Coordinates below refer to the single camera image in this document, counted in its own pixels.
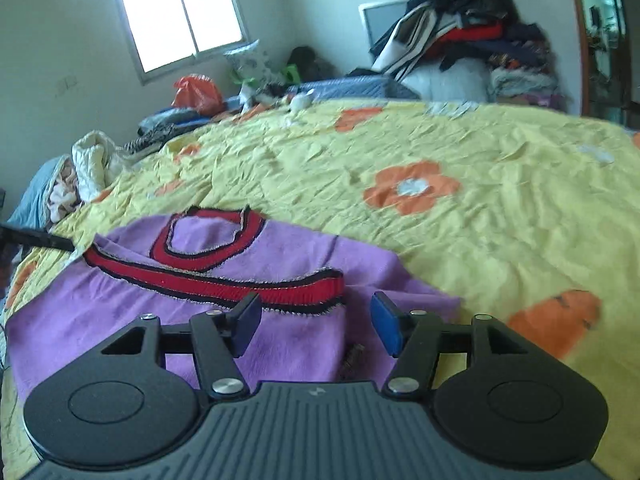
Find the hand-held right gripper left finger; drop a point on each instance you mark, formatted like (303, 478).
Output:
(247, 322)

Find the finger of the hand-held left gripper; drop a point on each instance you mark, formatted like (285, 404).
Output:
(35, 238)

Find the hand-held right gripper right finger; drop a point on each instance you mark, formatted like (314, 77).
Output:
(386, 320)

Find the purple sweater with red collar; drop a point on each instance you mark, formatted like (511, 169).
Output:
(150, 320)

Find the heap of light clothes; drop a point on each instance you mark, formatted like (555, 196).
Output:
(50, 190)

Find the dark patterned clothes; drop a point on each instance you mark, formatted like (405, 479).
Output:
(165, 127)

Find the pile of mixed clothes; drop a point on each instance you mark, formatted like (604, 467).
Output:
(470, 35)

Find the white quilted jacket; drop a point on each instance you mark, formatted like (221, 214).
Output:
(95, 165)

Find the yellow floral bedsheet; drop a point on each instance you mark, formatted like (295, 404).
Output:
(475, 240)

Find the orange plastic bag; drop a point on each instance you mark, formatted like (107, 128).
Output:
(197, 94)

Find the small white round object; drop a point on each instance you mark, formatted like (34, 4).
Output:
(301, 101)

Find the blue quilted blanket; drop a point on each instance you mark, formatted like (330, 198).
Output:
(350, 87)

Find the green plastic chair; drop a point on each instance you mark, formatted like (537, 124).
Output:
(291, 72)

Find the white floral pillow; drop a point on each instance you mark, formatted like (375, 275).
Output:
(250, 62)

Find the dark bag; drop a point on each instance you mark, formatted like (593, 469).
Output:
(307, 60)

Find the window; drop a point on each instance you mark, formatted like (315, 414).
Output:
(180, 10)

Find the grey monitor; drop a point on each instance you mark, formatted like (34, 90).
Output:
(382, 20)

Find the wooden door frame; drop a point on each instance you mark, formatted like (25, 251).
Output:
(582, 60)

